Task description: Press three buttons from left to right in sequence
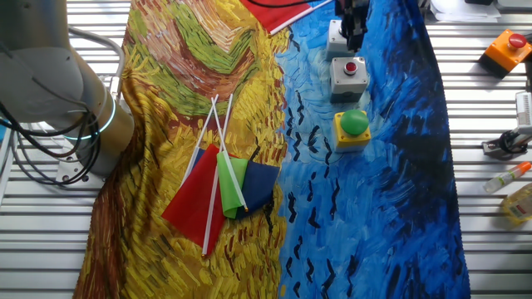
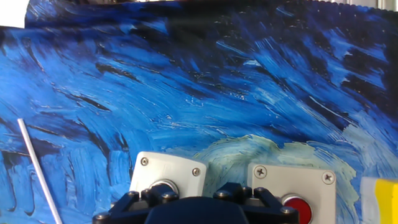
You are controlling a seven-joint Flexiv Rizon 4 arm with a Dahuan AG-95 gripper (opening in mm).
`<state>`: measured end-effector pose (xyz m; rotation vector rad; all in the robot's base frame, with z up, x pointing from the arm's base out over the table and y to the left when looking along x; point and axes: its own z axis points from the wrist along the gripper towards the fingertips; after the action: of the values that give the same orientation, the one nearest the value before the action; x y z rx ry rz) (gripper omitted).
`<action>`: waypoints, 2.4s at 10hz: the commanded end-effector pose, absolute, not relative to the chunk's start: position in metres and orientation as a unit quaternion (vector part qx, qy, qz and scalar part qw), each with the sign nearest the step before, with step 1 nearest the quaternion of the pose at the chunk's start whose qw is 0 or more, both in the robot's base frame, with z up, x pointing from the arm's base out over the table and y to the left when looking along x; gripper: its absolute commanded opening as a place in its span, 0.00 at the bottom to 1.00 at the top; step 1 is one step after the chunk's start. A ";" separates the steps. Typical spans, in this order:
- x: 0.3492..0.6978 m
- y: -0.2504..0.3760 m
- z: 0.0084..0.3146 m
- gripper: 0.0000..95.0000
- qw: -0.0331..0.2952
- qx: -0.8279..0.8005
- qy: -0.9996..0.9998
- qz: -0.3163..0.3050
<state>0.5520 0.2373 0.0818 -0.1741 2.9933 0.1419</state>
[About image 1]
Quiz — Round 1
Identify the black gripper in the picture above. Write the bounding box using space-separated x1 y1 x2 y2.
334 0 371 53

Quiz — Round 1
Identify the grey box green button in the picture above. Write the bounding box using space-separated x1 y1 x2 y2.
325 19 357 61

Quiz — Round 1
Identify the grey box red button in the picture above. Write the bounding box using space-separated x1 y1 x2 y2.
329 56 370 104

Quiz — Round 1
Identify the yellow box green mushroom button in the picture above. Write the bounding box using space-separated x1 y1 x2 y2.
332 109 372 154

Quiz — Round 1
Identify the large red flag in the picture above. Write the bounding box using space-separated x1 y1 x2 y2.
239 0 333 37

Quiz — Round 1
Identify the white paper stack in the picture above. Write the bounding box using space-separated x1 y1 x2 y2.
427 0 503 24

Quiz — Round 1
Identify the orange emergency stop box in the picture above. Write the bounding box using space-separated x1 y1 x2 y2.
477 28 532 80

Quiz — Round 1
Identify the small dark blue flag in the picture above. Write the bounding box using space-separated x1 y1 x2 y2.
180 93 282 221

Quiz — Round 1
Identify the silver ribbed handheld device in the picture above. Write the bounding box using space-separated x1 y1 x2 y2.
515 91 532 135

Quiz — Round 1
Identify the small silver clamp device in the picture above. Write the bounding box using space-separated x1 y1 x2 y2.
481 126 532 162

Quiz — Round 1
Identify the small green flag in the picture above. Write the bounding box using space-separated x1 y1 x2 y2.
209 96 250 220

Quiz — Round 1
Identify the small spray bottle orange cap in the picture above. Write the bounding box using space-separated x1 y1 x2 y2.
483 161 532 194

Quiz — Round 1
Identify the small red flag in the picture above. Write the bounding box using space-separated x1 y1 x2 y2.
160 93 234 258

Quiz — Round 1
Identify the plastic bottle yellow liquid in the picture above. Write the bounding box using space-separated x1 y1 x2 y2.
500 182 532 225

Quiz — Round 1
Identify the painted landscape print cloth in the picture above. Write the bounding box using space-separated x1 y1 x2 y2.
72 0 473 299

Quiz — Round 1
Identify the grey corrugated hose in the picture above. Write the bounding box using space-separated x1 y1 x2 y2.
68 25 126 101

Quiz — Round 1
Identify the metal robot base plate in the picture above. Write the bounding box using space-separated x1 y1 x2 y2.
55 139 108 191

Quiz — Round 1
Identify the black base cable bundle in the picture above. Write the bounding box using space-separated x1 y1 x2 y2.
0 101 102 187

